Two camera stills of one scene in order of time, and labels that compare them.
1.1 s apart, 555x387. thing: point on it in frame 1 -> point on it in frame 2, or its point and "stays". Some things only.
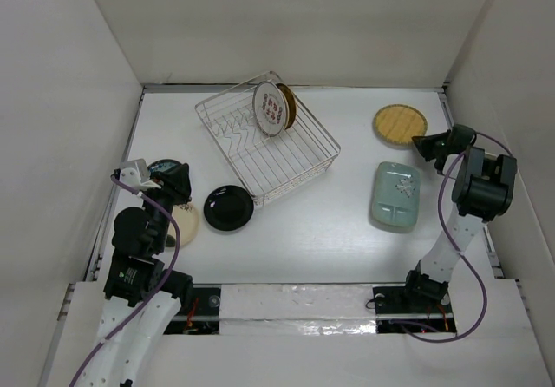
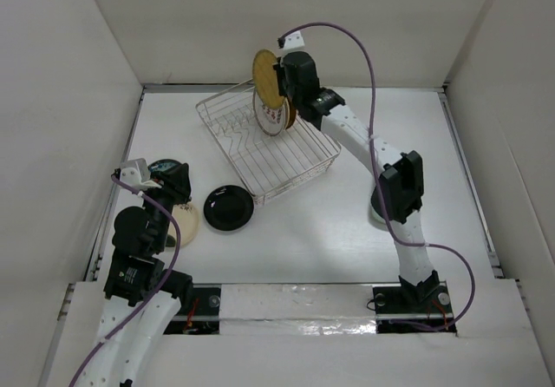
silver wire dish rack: x=266 y=166 stays
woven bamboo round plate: x=396 y=125 -> x=265 y=79
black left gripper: x=175 y=182 stays
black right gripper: x=424 y=143 -> x=280 y=70
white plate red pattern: x=270 y=108 stays
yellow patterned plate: x=291 y=103 stays
